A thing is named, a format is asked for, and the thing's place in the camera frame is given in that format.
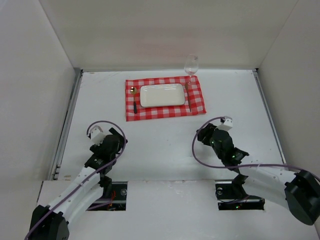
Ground clear wine glass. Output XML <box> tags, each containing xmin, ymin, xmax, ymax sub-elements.
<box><xmin>184</xmin><ymin>54</ymin><xmax>199</xmax><ymax>85</ymax></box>

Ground red white checkered cloth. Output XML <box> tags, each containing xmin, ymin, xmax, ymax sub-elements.
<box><xmin>125</xmin><ymin>75</ymin><xmax>206</xmax><ymax>122</ymax></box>

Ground white rectangular plate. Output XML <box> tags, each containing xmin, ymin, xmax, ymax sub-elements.
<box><xmin>139</xmin><ymin>83</ymin><xmax>186</xmax><ymax>108</ymax></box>

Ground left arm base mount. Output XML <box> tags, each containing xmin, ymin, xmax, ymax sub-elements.
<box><xmin>88</xmin><ymin>182</ymin><xmax>128</xmax><ymax>212</ymax></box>

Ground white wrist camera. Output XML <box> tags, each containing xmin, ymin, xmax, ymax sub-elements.
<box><xmin>217</xmin><ymin>116</ymin><xmax>233</xmax><ymax>132</ymax></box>
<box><xmin>87</xmin><ymin>125</ymin><xmax>106</xmax><ymax>146</ymax></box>

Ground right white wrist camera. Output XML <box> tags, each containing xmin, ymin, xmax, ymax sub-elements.
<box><xmin>217</xmin><ymin>116</ymin><xmax>233</xmax><ymax>132</ymax></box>

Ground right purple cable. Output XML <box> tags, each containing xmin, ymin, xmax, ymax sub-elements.
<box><xmin>191</xmin><ymin>115</ymin><xmax>320</xmax><ymax>183</ymax></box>

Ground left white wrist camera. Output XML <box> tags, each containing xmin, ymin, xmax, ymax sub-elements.
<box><xmin>87</xmin><ymin>125</ymin><xmax>106</xmax><ymax>146</ymax></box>

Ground purple cable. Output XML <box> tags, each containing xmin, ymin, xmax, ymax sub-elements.
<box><xmin>191</xmin><ymin>115</ymin><xmax>320</xmax><ymax>183</ymax></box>
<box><xmin>24</xmin><ymin>120</ymin><xmax>129</xmax><ymax>240</ymax></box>

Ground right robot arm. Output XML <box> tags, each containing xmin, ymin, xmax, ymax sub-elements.
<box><xmin>193</xmin><ymin>123</ymin><xmax>320</xmax><ymax>226</ymax></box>

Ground gold spoon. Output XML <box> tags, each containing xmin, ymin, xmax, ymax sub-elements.
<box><xmin>130</xmin><ymin>86</ymin><xmax>138</xmax><ymax>114</ymax></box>

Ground teal handled knife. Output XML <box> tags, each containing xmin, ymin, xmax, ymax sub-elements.
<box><xmin>184</xmin><ymin>82</ymin><xmax>192</xmax><ymax>112</ymax></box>

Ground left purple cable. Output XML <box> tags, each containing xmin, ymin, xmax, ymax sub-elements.
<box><xmin>24</xmin><ymin>120</ymin><xmax>129</xmax><ymax>240</ymax></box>

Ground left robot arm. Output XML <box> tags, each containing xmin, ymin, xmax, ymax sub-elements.
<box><xmin>25</xmin><ymin>122</ymin><xmax>128</xmax><ymax>240</ymax></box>

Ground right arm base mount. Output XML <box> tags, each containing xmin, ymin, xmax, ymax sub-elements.
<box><xmin>215</xmin><ymin>175</ymin><xmax>265</xmax><ymax>211</ymax></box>

